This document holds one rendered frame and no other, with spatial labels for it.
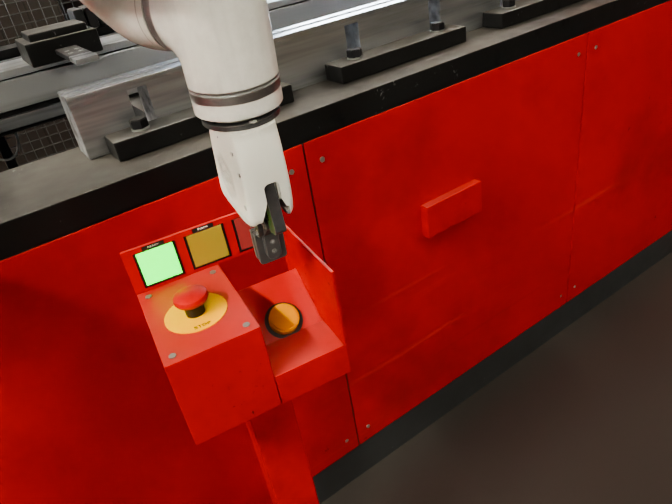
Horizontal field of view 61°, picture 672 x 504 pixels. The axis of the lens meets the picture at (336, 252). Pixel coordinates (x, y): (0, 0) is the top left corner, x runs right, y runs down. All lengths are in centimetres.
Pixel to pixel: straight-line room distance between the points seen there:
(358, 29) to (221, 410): 72
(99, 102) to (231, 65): 45
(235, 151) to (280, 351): 27
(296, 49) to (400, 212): 35
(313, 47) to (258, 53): 55
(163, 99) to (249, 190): 44
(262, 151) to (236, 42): 10
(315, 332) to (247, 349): 11
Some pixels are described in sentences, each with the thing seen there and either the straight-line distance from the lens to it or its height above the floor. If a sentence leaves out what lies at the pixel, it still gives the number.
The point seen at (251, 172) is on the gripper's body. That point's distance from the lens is 53.
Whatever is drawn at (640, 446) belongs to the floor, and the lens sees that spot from 154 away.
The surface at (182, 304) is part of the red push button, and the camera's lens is 65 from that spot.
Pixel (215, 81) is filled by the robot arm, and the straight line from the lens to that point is 51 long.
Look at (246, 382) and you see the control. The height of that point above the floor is 72.
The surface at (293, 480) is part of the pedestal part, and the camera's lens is 88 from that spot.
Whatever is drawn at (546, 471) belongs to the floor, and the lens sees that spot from 145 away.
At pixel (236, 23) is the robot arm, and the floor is 108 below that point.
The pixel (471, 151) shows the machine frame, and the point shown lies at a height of 68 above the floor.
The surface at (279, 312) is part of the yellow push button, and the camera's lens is 72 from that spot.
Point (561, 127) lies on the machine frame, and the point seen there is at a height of 64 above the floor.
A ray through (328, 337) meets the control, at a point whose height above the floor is 71.
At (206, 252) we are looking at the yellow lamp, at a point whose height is 80.
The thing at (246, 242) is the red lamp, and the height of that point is 80.
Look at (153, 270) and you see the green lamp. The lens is 73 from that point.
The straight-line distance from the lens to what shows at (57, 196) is 84.
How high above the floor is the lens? 116
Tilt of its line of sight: 32 degrees down
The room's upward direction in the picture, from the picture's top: 10 degrees counter-clockwise
